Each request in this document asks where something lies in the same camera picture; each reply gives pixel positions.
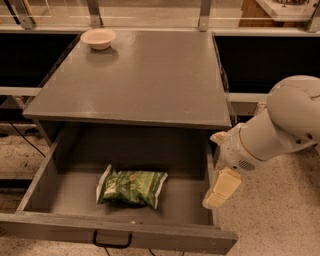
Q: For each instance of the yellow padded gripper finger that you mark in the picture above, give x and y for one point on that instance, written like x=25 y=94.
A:
x=219 y=137
x=224 y=186

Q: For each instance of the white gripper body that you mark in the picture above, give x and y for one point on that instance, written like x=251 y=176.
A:
x=234 y=150

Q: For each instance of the green jalapeno chip bag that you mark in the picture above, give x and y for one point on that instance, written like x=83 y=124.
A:
x=135 y=187

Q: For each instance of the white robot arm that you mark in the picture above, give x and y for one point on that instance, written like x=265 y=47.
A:
x=290 y=122

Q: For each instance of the grey cabinet counter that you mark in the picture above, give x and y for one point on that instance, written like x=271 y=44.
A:
x=149 y=101

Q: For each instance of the wooden cabinet with tray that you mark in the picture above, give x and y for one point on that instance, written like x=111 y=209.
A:
x=278 y=13

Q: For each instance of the beige bowl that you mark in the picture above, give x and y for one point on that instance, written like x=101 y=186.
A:
x=99 y=38

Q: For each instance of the black drawer handle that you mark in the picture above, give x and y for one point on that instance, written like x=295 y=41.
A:
x=112 y=242

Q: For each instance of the metal railing frame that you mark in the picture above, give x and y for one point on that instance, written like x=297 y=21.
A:
x=34 y=33

